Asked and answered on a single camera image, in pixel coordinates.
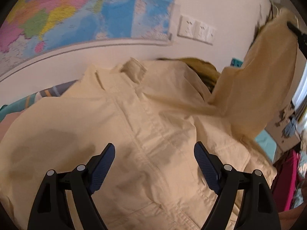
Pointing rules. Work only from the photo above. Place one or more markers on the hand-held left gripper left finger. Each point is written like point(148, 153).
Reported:
point(102, 170)

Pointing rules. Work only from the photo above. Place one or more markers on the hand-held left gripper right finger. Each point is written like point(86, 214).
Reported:
point(206, 167)

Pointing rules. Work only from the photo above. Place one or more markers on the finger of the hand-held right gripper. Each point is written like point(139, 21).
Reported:
point(301, 39)

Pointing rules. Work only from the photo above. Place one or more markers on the cream jacket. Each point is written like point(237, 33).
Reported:
point(153, 124)

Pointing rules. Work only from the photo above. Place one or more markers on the pink cloth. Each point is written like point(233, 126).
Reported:
point(286, 179)

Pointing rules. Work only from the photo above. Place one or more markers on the olive green garment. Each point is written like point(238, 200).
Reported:
point(203, 69)

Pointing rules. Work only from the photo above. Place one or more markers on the white wall socket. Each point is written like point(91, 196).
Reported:
point(187, 26)
point(203, 32)

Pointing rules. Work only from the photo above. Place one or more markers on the colourful wall map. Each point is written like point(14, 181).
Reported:
point(84, 12)

